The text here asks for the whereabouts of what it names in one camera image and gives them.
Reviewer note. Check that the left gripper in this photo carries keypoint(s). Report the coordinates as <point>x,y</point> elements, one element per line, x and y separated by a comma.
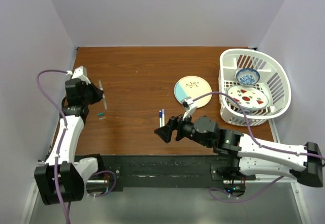
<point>98,93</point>

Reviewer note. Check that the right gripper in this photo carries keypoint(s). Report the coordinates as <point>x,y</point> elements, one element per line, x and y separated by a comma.
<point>165,133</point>

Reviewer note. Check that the thin green white pen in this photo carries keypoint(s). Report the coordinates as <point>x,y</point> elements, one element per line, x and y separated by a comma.
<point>103,95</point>

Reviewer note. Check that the white marker with purple ink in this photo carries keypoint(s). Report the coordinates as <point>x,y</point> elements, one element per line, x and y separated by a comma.
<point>163,117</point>

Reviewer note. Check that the white marker black tip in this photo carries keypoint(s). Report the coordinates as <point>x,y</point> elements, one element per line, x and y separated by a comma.
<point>160,121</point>

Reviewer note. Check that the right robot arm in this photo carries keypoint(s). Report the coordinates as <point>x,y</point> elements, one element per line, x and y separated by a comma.
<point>249,156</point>

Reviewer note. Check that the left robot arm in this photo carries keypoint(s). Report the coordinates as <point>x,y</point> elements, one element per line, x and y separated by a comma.
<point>60,173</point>

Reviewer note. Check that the cream and blue plate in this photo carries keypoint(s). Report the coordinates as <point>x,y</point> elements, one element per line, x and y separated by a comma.
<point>191,86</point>

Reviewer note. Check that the watermelon pattern plate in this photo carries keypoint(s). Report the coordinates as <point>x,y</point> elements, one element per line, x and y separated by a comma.
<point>248,97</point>

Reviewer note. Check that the blue patterned bowl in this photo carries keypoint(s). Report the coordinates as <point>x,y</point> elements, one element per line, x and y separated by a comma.
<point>248,76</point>

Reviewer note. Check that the white plastic basket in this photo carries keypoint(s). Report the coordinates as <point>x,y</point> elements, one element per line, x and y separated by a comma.
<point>274,83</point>

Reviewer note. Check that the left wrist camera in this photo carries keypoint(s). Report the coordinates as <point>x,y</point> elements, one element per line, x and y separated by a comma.
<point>81,73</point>

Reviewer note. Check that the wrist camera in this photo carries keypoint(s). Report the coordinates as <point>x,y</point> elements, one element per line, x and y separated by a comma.
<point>81,73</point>
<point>189,106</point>

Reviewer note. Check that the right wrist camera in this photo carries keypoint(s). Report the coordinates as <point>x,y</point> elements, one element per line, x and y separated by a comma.
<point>189,106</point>

